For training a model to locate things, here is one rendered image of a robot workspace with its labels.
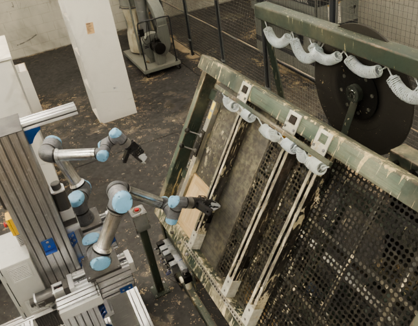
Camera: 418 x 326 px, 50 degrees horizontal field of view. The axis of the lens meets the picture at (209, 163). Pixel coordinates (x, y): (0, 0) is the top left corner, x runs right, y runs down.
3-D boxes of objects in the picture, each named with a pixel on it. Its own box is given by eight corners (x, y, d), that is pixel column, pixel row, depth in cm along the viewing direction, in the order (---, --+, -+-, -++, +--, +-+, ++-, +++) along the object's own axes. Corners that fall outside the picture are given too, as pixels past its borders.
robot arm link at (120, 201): (101, 258, 283) (129, 184, 266) (108, 273, 272) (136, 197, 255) (83, 257, 277) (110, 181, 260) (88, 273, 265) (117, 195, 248)
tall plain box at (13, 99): (9, 176, 594) (-52, 49, 497) (54, 160, 611) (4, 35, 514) (15, 213, 524) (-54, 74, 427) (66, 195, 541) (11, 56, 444)
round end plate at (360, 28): (310, 127, 316) (308, 12, 271) (316, 123, 318) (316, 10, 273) (397, 181, 254) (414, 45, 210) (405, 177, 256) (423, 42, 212)
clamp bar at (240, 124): (195, 242, 317) (165, 242, 304) (256, 84, 279) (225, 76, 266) (200, 251, 309) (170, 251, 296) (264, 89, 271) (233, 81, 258)
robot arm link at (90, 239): (103, 242, 293) (97, 226, 285) (108, 255, 282) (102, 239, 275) (85, 249, 289) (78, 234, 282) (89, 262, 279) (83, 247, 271)
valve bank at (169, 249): (154, 258, 354) (148, 236, 340) (171, 250, 358) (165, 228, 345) (180, 301, 315) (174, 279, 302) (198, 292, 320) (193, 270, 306)
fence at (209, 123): (175, 216, 344) (171, 216, 342) (217, 101, 313) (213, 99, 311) (178, 220, 340) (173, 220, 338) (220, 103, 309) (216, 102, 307)
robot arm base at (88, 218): (76, 229, 322) (72, 219, 317) (72, 218, 334) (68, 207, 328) (96, 221, 327) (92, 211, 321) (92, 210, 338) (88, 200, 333)
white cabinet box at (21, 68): (5, 111, 771) (-12, 72, 731) (39, 101, 787) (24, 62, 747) (7, 121, 735) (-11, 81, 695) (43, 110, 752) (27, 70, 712)
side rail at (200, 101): (169, 200, 366) (158, 199, 360) (215, 72, 331) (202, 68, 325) (173, 204, 362) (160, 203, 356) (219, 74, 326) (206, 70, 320)
